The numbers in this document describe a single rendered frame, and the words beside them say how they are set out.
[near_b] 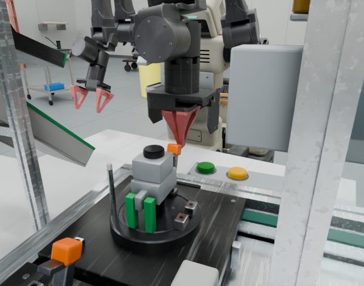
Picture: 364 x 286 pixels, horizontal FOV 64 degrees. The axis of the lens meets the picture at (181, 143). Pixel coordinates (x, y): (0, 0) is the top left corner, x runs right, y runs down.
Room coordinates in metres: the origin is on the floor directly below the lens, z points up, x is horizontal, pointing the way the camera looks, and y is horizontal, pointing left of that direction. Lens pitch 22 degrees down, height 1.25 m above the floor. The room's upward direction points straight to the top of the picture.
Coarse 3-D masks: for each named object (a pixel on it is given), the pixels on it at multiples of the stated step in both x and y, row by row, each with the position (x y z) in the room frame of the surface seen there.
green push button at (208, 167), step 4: (200, 164) 0.57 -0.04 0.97; (204, 164) 0.57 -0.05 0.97; (208, 164) 0.57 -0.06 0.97; (212, 164) 0.57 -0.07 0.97; (196, 168) 0.57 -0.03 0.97; (200, 168) 0.56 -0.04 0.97; (204, 168) 0.55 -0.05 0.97; (208, 168) 0.55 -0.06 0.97; (212, 168) 0.56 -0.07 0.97; (200, 172) 0.55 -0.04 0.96; (204, 172) 0.55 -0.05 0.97; (208, 172) 0.55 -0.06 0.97; (212, 172) 0.55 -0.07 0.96
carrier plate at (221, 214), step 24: (120, 192) 0.46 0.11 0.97; (192, 192) 0.46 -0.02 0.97; (216, 192) 0.46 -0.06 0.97; (96, 216) 0.39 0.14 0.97; (216, 216) 0.39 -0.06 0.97; (240, 216) 0.39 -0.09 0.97; (96, 240) 0.33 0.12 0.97; (216, 240) 0.33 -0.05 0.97; (96, 264) 0.29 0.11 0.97; (120, 264) 0.29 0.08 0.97; (144, 264) 0.29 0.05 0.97; (168, 264) 0.29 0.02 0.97; (216, 264) 0.29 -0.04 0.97
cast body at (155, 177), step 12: (144, 156) 0.36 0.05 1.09; (156, 156) 0.36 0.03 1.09; (168, 156) 0.37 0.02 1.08; (132, 168) 0.36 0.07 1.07; (144, 168) 0.35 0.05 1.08; (156, 168) 0.34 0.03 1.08; (168, 168) 0.36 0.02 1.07; (132, 180) 0.35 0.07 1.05; (144, 180) 0.35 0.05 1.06; (156, 180) 0.34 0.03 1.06; (168, 180) 0.36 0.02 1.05; (132, 192) 0.35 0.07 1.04; (144, 192) 0.34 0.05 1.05; (156, 192) 0.34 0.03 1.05; (168, 192) 0.36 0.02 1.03; (156, 204) 0.34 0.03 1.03
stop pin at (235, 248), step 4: (232, 244) 0.33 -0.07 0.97; (236, 244) 0.33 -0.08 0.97; (240, 244) 0.33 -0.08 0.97; (232, 248) 0.32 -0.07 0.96; (236, 248) 0.32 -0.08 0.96; (240, 248) 0.33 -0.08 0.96; (232, 252) 0.32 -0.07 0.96; (236, 252) 0.32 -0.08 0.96; (232, 256) 0.32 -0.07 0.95; (236, 256) 0.32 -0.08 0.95; (232, 260) 0.32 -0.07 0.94; (236, 260) 0.32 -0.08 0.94; (232, 264) 0.32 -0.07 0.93; (236, 264) 0.32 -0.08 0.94; (236, 268) 0.32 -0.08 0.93
